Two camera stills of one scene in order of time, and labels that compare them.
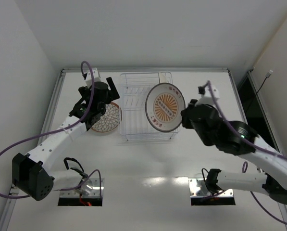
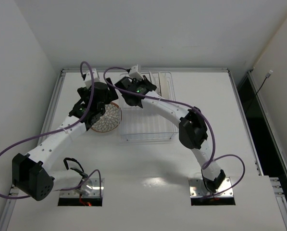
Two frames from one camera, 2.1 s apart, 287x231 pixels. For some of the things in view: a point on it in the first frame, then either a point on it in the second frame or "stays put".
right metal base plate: x=197 y=188 stays put
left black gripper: x=95 y=115 stays put
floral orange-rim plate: x=109 y=121 stays put
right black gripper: x=188 y=115 -> x=123 y=85
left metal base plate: x=90 y=188 stays put
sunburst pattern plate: x=164 y=105 -> x=154 y=78
